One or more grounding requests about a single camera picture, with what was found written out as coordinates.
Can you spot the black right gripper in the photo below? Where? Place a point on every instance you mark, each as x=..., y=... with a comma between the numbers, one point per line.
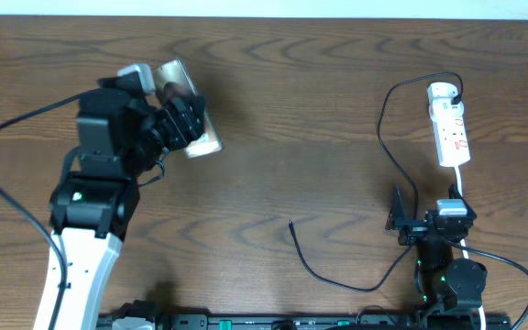
x=413, y=230

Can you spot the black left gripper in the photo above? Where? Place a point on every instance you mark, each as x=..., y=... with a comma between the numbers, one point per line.
x=178, y=126

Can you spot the bronze Galaxy smartphone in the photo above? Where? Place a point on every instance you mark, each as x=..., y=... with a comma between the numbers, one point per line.
x=175, y=71

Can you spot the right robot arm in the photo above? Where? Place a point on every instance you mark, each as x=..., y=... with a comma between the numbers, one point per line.
x=451, y=287

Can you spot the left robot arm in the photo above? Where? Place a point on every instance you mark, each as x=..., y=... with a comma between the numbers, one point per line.
x=121, y=136

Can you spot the white charger adapter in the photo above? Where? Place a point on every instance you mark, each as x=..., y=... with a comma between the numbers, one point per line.
x=441, y=90

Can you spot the white power strip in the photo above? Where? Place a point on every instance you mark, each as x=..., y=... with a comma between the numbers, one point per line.
x=450, y=135

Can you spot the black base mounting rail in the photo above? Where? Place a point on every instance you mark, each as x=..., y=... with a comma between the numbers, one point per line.
x=147, y=315

